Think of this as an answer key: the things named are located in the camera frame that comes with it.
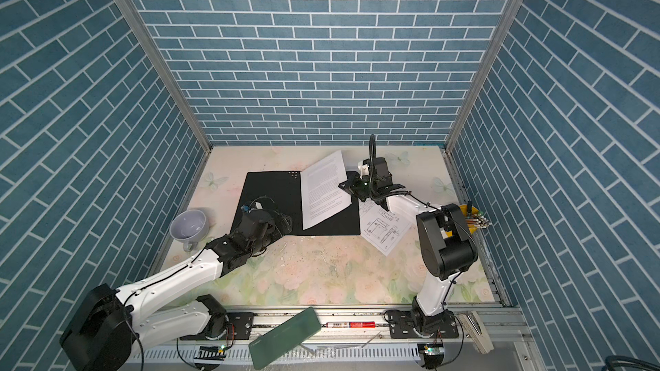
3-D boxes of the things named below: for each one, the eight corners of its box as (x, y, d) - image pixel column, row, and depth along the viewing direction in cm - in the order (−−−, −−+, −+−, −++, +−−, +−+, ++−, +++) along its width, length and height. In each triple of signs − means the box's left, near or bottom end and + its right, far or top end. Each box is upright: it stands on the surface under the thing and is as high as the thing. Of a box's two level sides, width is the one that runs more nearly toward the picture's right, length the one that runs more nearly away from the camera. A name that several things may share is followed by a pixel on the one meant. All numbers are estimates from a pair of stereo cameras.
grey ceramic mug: (170, 254, 89) (159, 245, 84) (186, 219, 98) (177, 209, 93) (202, 254, 89) (193, 245, 84) (215, 219, 98) (208, 209, 93)
